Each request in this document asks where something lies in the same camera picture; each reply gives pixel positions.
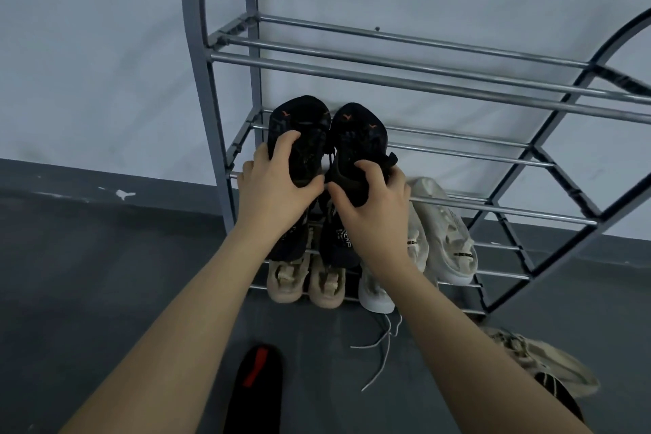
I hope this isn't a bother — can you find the black sneaker with white print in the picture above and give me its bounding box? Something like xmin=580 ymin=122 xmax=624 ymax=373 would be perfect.
xmin=319 ymin=199 xmax=363 ymax=268
xmin=264 ymin=199 xmax=312 ymax=262

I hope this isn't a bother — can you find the person's left forearm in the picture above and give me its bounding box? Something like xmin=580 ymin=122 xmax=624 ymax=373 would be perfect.
xmin=60 ymin=228 xmax=302 ymax=434

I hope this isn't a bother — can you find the white sneaker with loose laces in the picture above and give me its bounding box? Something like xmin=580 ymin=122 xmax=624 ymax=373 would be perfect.
xmin=350 ymin=266 xmax=403 ymax=392

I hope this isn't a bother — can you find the white slip-on shoe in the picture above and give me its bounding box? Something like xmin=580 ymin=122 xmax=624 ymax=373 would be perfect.
xmin=408 ymin=177 xmax=479 ymax=286
xmin=404 ymin=195 xmax=439 ymax=288

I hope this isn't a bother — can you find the beige sneaker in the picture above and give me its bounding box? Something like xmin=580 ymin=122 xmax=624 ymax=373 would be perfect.
xmin=480 ymin=327 xmax=601 ymax=399

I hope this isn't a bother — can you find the black shoe with red mark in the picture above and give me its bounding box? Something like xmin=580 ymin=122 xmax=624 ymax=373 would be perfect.
xmin=222 ymin=344 xmax=283 ymax=434

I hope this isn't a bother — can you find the person's right hand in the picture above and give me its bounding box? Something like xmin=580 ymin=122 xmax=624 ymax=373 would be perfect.
xmin=325 ymin=160 xmax=413 ymax=270

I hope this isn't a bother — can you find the person's right forearm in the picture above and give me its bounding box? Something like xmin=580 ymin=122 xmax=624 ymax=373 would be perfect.
xmin=356 ymin=249 xmax=595 ymax=434

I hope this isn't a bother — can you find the black shoe with orange marks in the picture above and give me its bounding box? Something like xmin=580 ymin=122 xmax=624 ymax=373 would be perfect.
xmin=325 ymin=102 xmax=399 ymax=209
xmin=268 ymin=95 xmax=332 ymax=189

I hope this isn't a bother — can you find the beige strapped shoe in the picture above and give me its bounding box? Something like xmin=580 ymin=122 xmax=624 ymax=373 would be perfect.
xmin=309 ymin=256 xmax=350 ymax=310
xmin=267 ymin=256 xmax=309 ymax=303

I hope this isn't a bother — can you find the grey metal shoe rack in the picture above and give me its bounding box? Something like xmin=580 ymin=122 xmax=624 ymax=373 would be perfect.
xmin=181 ymin=0 xmax=651 ymax=318

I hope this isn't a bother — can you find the person's left hand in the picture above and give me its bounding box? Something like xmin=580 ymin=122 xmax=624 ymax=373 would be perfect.
xmin=235 ymin=131 xmax=327 ymax=246

